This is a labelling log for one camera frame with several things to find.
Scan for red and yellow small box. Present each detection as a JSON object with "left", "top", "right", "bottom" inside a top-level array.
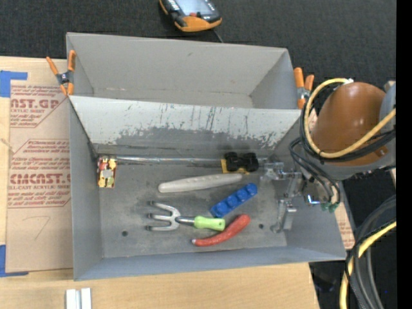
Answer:
[{"left": 97, "top": 155, "right": 118, "bottom": 189}]

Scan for cream long handle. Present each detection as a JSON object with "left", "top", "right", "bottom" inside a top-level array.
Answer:
[{"left": 157, "top": 173, "right": 243, "bottom": 194}]

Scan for red toy chili pepper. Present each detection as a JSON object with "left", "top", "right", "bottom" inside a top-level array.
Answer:
[{"left": 191, "top": 214, "right": 252, "bottom": 247}]

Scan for blue toy brick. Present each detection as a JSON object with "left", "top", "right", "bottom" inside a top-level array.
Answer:
[{"left": 209, "top": 182, "right": 259, "bottom": 219}]

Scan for grey metal bin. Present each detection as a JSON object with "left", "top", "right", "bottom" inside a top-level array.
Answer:
[{"left": 66, "top": 32, "right": 348, "bottom": 281}]

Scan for brown cardboard board red print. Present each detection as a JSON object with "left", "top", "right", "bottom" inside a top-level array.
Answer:
[{"left": 0, "top": 55, "right": 75, "bottom": 277}]

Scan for silver metal rod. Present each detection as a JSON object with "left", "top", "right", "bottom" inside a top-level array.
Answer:
[{"left": 111, "top": 155, "right": 270, "bottom": 167}]

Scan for green-handled metal hand rake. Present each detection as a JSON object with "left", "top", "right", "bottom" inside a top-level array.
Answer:
[{"left": 145, "top": 201, "right": 227, "bottom": 232}]

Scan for black and yellow toy car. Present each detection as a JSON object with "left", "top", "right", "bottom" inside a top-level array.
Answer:
[{"left": 220, "top": 151, "right": 260, "bottom": 175}]

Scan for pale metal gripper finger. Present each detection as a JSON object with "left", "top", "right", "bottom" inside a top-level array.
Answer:
[
  {"left": 269, "top": 199, "right": 297, "bottom": 234},
  {"left": 259, "top": 161, "right": 303, "bottom": 183}
]

